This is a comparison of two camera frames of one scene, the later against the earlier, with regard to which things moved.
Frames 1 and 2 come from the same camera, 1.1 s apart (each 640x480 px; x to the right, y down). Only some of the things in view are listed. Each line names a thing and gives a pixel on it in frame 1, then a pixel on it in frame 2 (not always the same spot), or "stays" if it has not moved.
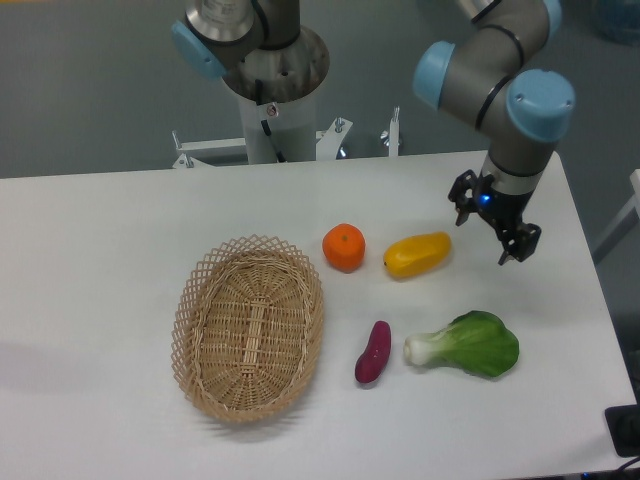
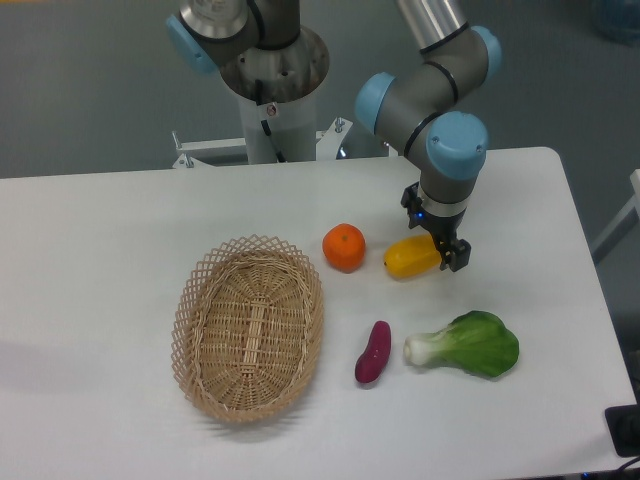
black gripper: (505, 211) -> (456, 253)
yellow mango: (412, 255) stays
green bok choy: (475, 341) stays
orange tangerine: (343, 247) stays
